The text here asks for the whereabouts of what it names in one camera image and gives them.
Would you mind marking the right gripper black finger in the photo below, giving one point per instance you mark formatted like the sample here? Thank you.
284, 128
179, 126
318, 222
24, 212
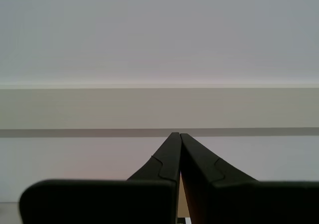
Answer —
236, 201
149, 199

